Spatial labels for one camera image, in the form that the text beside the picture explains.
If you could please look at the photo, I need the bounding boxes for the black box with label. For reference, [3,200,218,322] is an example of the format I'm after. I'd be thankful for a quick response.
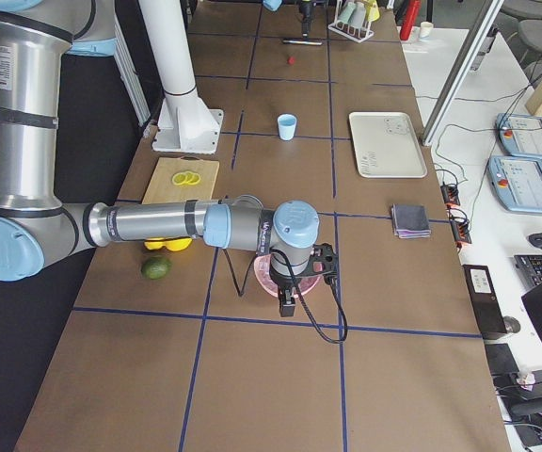
[462,265,507,340]

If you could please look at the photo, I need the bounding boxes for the pink bowl of ice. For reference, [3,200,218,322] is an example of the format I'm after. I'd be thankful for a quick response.
[253,255,322,297]

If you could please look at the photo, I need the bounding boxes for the bamboo cutting board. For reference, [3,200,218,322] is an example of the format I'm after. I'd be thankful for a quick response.
[142,157,219,204]

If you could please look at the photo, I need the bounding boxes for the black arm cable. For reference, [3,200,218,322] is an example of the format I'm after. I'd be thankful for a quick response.
[221,247,349,345]

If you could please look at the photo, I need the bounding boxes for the orange black power strip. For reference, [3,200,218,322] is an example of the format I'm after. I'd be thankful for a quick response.
[448,208,471,248]
[440,184,460,207]

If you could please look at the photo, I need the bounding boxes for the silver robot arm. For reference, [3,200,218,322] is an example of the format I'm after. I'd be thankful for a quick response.
[0,1,319,316]
[263,0,314,39]

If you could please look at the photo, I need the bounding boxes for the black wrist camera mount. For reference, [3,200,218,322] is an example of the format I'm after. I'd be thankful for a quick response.
[305,243,339,285]

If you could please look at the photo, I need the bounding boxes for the green avocado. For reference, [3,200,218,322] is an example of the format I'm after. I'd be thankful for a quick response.
[140,256,172,280]

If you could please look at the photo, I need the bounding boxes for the red bottle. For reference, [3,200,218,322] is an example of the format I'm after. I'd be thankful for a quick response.
[399,0,422,41]

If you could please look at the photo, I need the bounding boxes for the light blue cup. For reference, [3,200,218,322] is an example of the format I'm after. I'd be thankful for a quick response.
[277,113,297,141]

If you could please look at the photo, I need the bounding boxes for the small white paper cup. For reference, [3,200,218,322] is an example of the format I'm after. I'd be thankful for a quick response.
[418,21,434,40]

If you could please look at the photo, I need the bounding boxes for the upper teach pendant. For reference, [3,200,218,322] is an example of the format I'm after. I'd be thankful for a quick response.
[496,113,542,161]

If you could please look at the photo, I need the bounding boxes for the teach pendant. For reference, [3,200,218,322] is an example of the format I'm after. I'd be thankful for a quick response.
[496,113,542,161]
[487,156,542,215]

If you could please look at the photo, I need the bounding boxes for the aluminium frame post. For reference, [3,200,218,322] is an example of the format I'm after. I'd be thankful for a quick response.
[421,0,503,146]

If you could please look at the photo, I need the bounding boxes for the black keyboard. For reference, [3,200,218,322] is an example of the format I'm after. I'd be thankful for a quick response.
[514,254,542,288]

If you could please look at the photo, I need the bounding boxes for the grey folded cloth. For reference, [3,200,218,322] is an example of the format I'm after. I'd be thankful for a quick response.
[391,204,431,239]

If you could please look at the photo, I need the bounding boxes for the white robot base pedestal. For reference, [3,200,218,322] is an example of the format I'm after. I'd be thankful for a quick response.
[139,0,224,154]

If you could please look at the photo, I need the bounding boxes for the steel muddler with black tip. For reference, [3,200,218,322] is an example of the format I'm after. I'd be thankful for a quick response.
[282,38,323,46]

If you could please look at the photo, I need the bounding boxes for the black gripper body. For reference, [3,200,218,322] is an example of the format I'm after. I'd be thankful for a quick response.
[297,0,314,37]
[269,267,300,295]

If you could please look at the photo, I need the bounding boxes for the lower teach pendant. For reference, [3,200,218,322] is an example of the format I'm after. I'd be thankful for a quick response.
[487,156,542,215]

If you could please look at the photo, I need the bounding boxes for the white wire cup rack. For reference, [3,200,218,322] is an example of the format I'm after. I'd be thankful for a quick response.
[327,0,380,43]

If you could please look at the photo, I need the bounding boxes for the cream bear tray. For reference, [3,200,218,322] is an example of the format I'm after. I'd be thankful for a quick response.
[348,112,427,179]

